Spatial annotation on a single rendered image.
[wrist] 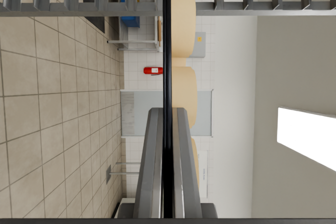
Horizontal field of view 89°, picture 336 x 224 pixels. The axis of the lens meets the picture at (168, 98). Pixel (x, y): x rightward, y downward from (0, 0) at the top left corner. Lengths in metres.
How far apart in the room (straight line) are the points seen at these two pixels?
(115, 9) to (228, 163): 4.12
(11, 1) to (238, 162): 4.35
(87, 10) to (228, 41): 3.69
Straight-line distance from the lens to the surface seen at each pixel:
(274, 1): 0.68
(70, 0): 0.68
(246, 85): 4.18
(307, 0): 0.72
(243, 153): 4.45
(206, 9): 0.61
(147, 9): 0.60
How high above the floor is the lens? 1.07
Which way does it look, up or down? level
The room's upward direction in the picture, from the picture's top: 90 degrees clockwise
